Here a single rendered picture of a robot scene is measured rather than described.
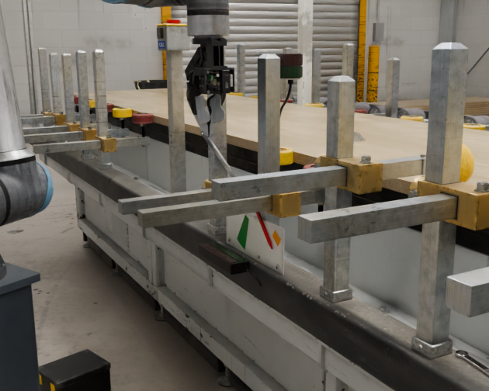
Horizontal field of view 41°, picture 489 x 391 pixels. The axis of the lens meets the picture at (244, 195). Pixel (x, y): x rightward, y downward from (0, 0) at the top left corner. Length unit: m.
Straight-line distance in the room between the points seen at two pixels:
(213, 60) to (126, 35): 7.83
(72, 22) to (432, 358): 8.30
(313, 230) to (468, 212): 0.24
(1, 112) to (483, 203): 1.25
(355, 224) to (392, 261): 0.60
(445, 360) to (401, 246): 0.39
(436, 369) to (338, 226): 0.31
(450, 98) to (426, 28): 10.62
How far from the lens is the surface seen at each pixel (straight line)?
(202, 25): 1.40
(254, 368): 2.13
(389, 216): 0.86
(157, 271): 2.78
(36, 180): 1.82
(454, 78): 0.96
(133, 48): 9.23
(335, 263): 1.21
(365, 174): 1.11
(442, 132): 0.96
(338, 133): 1.15
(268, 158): 1.37
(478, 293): 0.62
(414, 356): 1.06
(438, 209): 0.92
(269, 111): 1.36
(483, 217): 0.93
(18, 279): 1.72
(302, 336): 1.41
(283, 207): 1.33
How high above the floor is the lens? 1.17
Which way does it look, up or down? 13 degrees down
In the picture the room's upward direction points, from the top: straight up
